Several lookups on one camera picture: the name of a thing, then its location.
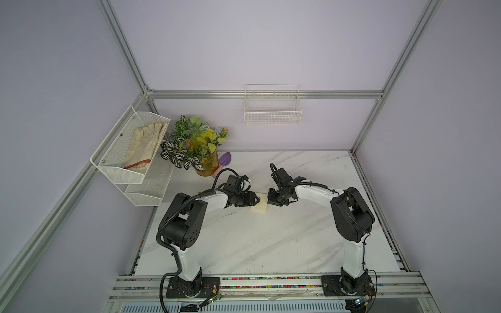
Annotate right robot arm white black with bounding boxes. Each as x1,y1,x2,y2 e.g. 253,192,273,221
267,182,375,280

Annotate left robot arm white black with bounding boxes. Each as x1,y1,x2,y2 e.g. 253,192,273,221
156,168,263,282

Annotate purple pink garden trowel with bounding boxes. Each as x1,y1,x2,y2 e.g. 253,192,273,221
213,152,232,177

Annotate potted plant amber vase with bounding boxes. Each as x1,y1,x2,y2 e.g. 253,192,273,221
160,116,229,177

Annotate beige work gloves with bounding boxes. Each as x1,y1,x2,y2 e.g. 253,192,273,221
123,123,168,173

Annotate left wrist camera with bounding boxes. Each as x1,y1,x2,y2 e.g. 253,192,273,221
223,175,251,194

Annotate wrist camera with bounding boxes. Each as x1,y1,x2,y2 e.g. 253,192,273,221
270,163,306,191
223,175,251,194

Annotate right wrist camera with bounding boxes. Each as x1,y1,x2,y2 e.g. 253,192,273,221
270,163,306,191

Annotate white wire wall basket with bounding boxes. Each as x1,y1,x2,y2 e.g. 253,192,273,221
243,84,302,127

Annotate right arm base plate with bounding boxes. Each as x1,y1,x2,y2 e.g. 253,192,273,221
320,274,376,297

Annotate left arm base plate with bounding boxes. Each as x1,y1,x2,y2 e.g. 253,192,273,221
165,276,220,299

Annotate white mesh wall shelf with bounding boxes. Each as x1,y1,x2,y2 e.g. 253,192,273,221
90,107,174,207

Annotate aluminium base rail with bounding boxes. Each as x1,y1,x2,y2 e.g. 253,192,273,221
108,271,432,302

